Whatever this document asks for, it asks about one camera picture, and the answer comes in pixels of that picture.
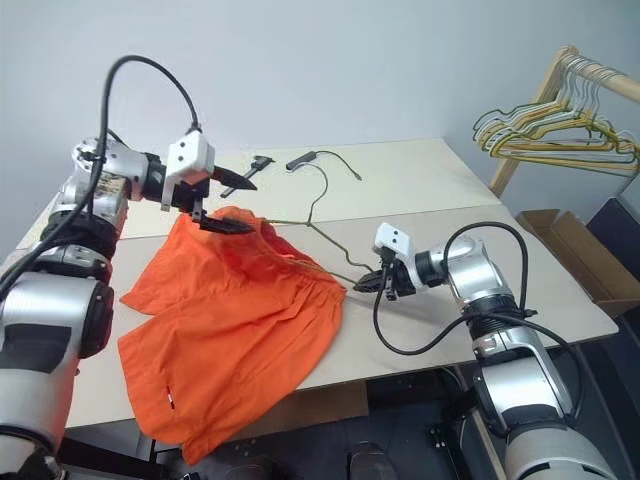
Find open cardboard box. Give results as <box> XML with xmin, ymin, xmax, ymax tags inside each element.
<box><xmin>514</xmin><ymin>208</ymin><xmax>640</xmax><ymax>319</ymax></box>

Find bunch of wire hangers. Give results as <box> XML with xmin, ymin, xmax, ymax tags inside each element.
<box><xmin>478</xmin><ymin>54</ymin><xmax>640</xmax><ymax>167</ymax></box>

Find bundle of clothes hangers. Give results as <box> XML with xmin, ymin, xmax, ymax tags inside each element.
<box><xmin>481</xmin><ymin>59</ymin><xmax>640</xmax><ymax>172</ymax></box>

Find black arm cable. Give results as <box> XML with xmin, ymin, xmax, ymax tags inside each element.
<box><xmin>0</xmin><ymin>54</ymin><xmax>204</xmax><ymax>297</ymax></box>
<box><xmin>371</xmin><ymin>220</ymin><xmax>587</xmax><ymax>422</ymax></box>

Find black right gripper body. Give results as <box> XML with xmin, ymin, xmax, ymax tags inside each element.
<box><xmin>376</xmin><ymin>252</ymin><xmax>417</xmax><ymax>300</ymax></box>

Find black adapter with cable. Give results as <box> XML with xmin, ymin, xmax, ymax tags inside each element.
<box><xmin>285</xmin><ymin>149</ymin><xmax>364</xmax><ymax>183</ymax></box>

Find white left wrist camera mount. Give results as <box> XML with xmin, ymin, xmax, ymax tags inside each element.
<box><xmin>159</xmin><ymin>130</ymin><xmax>218</xmax><ymax>212</ymax></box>

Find orange shorts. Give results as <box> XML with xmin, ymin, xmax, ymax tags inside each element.
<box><xmin>117</xmin><ymin>204</ymin><xmax>348</xmax><ymax>467</ymax></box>

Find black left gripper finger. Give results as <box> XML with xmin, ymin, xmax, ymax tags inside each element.
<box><xmin>212</xmin><ymin>165</ymin><xmax>259</xmax><ymax>198</ymax></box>
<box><xmin>199</xmin><ymin>214</ymin><xmax>258</xmax><ymax>237</ymax></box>

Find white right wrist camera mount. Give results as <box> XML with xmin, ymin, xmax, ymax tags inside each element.
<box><xmin>373</xmin><ymin>222</ymin><xmax>427</xmax><ymax>292</ymax></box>

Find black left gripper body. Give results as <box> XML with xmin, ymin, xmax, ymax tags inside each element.
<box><xmin>171</xmin><ymin>177</ymin><xmax>212</xmax><ymax>225</ymax></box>

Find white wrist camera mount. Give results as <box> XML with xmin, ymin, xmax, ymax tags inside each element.
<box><xmin>159</xmin><ymin>130</ymin><xmax>218</xmax><ymax>212</ymax></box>
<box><xmin>373</xmin><ymin>222</ymin><xmax>427</xmax><ymax>292</ymax></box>

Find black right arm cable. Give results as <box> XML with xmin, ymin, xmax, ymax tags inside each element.
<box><xmin>371</xmin><ymin>220</ymin><xmax>587</xmax><ymax>422</ymax></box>

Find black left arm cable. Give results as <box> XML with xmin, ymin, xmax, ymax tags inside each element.
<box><xmin>0</xmin><ymin>54</ymin><xmax>204</xmax><ymax>297</ymax></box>

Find black caliper tool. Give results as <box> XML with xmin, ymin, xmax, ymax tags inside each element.
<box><xmin>242</xmin><ymin>155</ymin><xmax>275</xmax><ymax>180</ymax></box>

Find olive wire hanger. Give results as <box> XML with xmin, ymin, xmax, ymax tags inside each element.
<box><xmin>256</xmin><ymin>164</ymin><xmax>374</xmax><ymax>290</ymax></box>

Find wooden clothes rack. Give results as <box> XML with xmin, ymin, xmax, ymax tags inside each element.
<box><xmin>486</xmin><ymin>44</ymin><xmax>640</xmax><ymax>199</ymax></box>

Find dark rounded shape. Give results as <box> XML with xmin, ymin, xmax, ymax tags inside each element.
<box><xmin>346</xmin><ymin>441</ymin><xmax>397</xmax><ymax>480</ymax></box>

